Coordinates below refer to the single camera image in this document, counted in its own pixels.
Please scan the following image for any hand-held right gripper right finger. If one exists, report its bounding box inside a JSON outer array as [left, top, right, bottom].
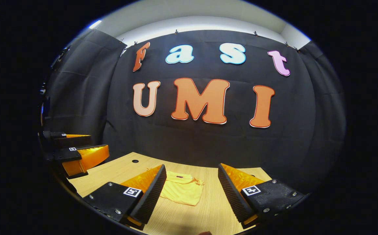
[[218, 163, 307, 229]]

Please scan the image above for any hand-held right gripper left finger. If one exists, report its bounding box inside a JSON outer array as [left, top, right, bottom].
[[83, 164, 167, 230]]

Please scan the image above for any orange T-shirt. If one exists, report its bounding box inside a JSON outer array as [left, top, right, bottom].
[[159, 170, 205, 207]]

